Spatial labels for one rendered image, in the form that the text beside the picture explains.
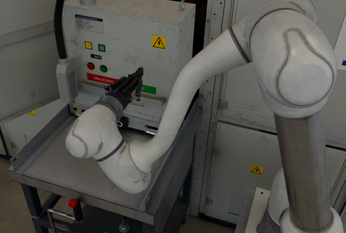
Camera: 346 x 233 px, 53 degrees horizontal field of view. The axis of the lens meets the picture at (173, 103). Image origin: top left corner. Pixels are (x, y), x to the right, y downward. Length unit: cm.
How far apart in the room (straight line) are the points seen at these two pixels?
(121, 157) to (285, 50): 56
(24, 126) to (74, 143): 153
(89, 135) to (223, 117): 95
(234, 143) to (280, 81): 121
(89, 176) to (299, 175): 84
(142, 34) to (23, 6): 57
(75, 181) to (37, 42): 68
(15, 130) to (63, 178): 117
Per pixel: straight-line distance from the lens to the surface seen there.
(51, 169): 148
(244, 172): 194
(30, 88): 181
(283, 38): 65
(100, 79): 153
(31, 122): 241
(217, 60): 84
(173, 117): 92
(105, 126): 99
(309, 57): 62
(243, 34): 82
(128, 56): 141
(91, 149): 96
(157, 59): 136
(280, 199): 118
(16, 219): 248
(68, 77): 148
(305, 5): 82
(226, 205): 216
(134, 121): 156
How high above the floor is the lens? 187
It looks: 35 degrees down
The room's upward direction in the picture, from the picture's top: 2 degrees clockwise
